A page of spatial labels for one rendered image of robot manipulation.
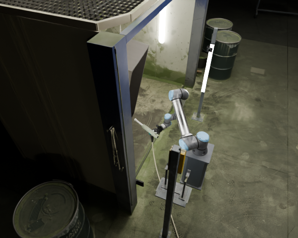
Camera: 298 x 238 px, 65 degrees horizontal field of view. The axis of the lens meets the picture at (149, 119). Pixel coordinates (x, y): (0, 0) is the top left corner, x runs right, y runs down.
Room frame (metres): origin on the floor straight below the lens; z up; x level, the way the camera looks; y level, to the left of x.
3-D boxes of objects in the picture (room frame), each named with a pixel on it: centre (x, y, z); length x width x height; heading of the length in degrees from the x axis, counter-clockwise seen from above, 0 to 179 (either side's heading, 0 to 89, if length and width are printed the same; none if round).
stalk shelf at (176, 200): (1.18, -0.25, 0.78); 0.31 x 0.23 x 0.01; 67
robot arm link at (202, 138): (1.82, -0.62, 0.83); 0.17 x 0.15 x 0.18; 108
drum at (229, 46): (4.47, -1.53, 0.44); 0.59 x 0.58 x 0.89; 172
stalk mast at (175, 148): (1.04, -0.19, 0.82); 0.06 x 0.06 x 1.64; 67
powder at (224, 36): (4.48, -1.53, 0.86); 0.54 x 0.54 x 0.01
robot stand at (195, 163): (1.82, -0.63, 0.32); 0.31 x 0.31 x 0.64; 67
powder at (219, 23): (5.13, -1.54, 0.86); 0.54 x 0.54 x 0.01
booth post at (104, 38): (1.40, 0.27, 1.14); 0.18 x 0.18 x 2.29; 67
